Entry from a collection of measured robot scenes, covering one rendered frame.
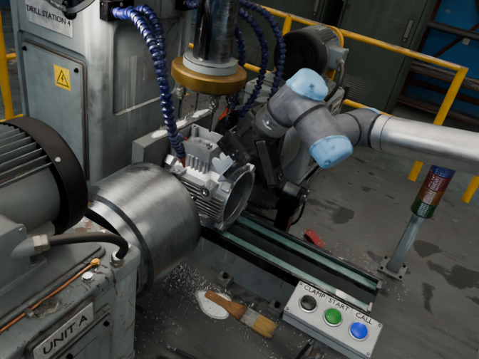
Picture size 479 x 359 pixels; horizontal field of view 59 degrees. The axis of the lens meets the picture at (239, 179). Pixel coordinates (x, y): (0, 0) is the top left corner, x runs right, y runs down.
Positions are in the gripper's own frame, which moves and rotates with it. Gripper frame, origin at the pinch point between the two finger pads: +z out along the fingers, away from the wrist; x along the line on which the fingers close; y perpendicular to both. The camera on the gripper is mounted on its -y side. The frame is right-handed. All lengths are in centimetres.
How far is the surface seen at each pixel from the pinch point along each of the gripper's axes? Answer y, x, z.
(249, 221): -13.1, -11.3, 12.4
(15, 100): 176, -127, 229
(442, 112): -54, -235, 12
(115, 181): 12.8, 26.2, -0.7
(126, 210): 6.2, 31.1, -4.0
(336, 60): 8, -66, -17
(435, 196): -40, -33, -25
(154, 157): 15.9, 5.1, 8.2
